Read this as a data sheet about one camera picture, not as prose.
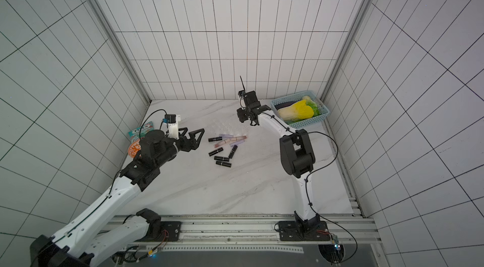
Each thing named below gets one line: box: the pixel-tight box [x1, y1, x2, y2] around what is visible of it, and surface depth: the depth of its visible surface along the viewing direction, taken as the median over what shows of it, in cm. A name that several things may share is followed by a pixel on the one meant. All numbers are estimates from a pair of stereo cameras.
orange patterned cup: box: [127, 139, 142, 159], surface depth 96 cm
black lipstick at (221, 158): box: [213, 156, 230, 162], surface depth 94 cm
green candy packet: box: [128, 120, 155, 144], surface depth 105 cm
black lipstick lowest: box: [215, 160, 232, 168], surface depth 92 cm
